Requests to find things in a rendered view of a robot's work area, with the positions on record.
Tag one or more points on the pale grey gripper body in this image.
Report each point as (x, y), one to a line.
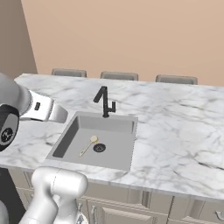
(59, 114)

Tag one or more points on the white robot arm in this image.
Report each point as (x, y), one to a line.
(55, 186)

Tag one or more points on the cream dish brush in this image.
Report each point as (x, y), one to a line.
(93, 139)

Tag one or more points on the black sink tap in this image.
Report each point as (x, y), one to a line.
(104, 102)

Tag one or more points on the black sink drain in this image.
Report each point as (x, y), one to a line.
(99, 148)

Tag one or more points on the grey sink basin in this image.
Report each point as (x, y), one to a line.
(113, 137)

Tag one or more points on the beige panel under sink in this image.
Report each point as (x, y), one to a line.
(113, 194)

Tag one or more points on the beige cabinet door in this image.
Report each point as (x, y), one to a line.
(83, 210)
(125, 215)

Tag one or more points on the grey stool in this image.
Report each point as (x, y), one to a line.
(119, 75)
(69, 72)
(176, 79)

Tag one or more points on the beige drawer front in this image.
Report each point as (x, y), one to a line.
(211, 211)

